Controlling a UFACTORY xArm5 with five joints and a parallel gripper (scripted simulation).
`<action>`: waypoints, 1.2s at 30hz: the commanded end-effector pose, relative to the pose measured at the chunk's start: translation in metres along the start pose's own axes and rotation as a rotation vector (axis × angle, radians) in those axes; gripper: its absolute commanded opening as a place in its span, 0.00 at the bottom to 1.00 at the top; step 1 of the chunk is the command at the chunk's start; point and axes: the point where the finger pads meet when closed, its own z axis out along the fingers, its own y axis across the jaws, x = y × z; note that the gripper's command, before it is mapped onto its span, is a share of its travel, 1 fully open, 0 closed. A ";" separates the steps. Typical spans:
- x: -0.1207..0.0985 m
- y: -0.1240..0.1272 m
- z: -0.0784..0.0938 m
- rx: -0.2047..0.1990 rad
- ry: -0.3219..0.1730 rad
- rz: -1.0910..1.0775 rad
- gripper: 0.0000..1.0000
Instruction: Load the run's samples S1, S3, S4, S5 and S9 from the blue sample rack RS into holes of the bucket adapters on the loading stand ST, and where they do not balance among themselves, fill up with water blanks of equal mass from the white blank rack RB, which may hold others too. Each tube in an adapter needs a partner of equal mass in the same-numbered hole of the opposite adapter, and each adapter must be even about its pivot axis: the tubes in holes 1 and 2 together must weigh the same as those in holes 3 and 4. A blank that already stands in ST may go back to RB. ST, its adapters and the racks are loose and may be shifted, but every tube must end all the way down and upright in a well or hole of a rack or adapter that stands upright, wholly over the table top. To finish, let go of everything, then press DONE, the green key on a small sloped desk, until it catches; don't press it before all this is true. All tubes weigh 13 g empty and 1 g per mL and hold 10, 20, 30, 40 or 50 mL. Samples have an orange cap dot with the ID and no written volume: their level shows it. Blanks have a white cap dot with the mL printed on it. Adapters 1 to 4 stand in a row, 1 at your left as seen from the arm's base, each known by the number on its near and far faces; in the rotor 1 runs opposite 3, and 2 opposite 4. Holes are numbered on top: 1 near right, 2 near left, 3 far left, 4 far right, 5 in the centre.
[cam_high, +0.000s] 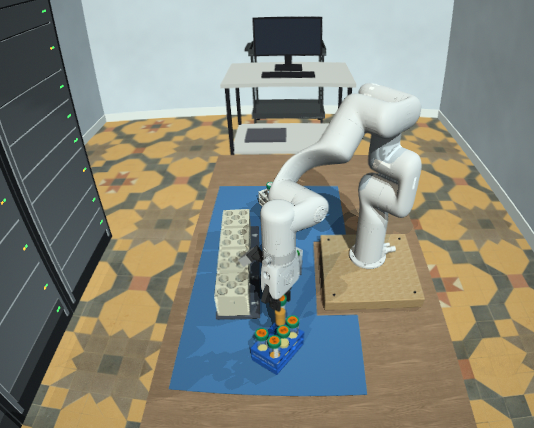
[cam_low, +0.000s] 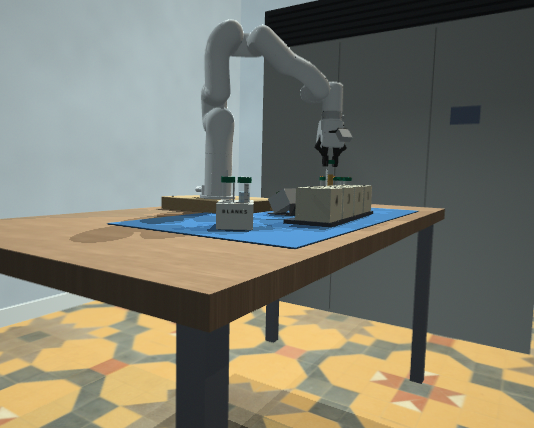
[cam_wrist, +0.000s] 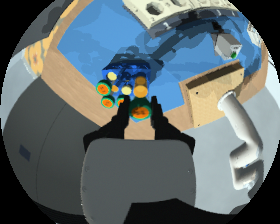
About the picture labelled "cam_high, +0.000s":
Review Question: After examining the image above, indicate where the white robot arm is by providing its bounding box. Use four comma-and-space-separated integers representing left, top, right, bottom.
238, 83, 422, 269

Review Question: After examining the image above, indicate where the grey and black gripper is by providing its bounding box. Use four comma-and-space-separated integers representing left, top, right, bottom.
261, 250, 299, 312

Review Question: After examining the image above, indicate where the blue tube rack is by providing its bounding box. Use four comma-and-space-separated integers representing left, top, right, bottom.
250, 323, 304, 375

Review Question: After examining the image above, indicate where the white blank tube rack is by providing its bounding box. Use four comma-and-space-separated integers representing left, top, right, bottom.
258, 189, 269, 206

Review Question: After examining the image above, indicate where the blue bench mat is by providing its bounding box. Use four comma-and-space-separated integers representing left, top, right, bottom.
169, 186, 367, 396

